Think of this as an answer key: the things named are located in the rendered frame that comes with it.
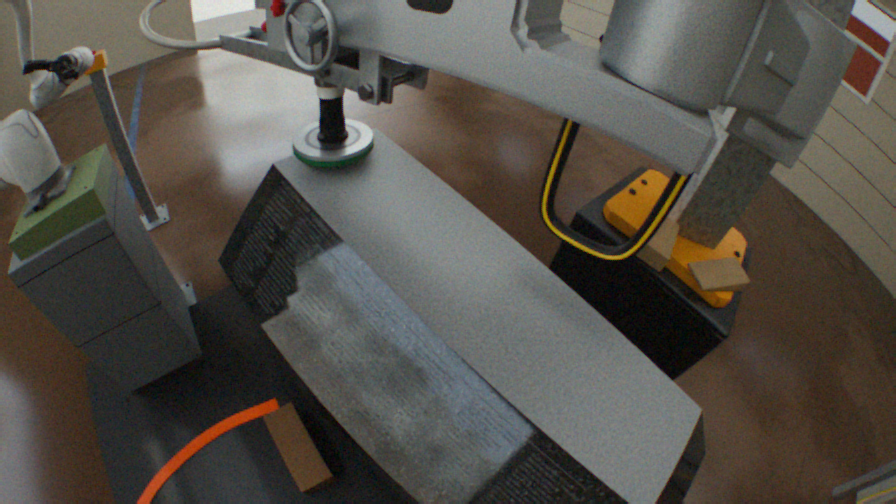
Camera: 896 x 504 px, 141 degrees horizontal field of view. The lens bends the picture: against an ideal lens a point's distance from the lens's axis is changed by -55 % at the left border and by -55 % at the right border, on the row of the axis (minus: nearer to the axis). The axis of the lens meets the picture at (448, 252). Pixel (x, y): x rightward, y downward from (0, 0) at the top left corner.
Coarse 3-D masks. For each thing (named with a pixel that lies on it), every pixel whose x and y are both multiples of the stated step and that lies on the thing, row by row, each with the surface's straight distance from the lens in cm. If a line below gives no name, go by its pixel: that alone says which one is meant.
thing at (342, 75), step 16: (256, 32) 123; (224, 48) 120; (240, 48) 111; (256, 48) 103; (288, 64) 92; (336, 64) 78; (384, 64) 83; (400, 64) 80; (336, 80) 79; (352, 80) 75; (384, 80) 69; (400, 80) 75; (416, 80) 79; (368, 96) 68; (384, 96) 70
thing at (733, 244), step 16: (640, 176) 142; (656, 176) 148; (624, 192) 124; (640, 192) 130; (656, 192) 136; (608, 208) 112; (624, 208) 116; (640, 208) 121; (624, 224) 110; (640, 224) 113; (688, 240) 122; (736, 240) 147; (672, 256) 110; (688, 256) 115; (704, 256) 121; (720, 256) 129; (736, 256) 137; (672, 272) 112; (688, 272) 110; (720, 304) 114
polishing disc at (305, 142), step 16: (304, 128) 102; (352, 128) 100; (368, 128) 100; (304, 144) 94; (320, 144) 93; (336, 144) 93; (352, 144) 92; (368, 144) 92; (320, 160) 88; (336, 160) 88
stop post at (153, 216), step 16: (96, 64) 210; (96, 80) 214; (96, 96) 216; (112, 96) 219; (112, 112) 217; (112, 128) 220; (128, 144) 226; (128, 160) 227; (128, 176) 232; (144, 192) 237; (144, 208) 243; (160, 208) 257; (144, 224) 251; (160, 224) 243
